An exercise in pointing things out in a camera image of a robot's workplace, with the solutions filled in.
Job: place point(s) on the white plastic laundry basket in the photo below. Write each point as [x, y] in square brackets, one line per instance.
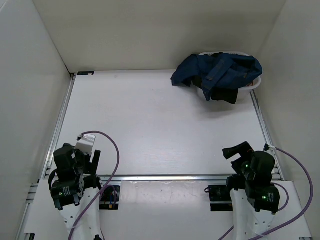
[242, 92]

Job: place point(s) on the dark blue denim trousers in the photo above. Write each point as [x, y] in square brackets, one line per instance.
[247, 69]

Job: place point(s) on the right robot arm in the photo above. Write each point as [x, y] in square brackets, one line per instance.
[255, 199]

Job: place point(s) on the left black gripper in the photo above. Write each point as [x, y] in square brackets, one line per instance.
[90, 167]

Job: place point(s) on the black garment in basket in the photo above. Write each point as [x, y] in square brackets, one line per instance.
[215, 75]

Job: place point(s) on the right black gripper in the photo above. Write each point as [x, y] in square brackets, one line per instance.
[244, 150]

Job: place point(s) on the pink garment in basket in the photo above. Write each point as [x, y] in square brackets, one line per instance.
[251, 84]

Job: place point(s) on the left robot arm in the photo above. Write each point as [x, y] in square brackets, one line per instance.
[74, 186]

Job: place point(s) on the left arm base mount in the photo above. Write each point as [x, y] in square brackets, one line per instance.
[110, 198]

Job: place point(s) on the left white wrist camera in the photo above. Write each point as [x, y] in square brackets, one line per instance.
[85, 143]

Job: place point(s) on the dark corner label sticker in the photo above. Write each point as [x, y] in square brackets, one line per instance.
[85, 73]

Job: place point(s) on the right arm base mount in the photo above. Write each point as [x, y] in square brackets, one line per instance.
[219, 198]

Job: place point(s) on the left aluminium rail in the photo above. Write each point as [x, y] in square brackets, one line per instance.
[57, 130]

